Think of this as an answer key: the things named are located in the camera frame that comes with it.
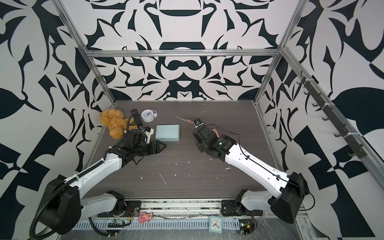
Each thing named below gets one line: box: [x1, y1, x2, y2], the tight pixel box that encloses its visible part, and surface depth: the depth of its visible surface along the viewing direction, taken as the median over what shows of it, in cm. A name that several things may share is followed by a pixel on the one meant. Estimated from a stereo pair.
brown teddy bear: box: [99, 108, 139, 140], surface depth 98 cm
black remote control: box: [130, 108, 142, 125], surface depth 114 cm
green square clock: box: [208, 215, 223, 234], surface depth 70 cm
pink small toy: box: [137, 212, 153, 224], surface depth 71 cm
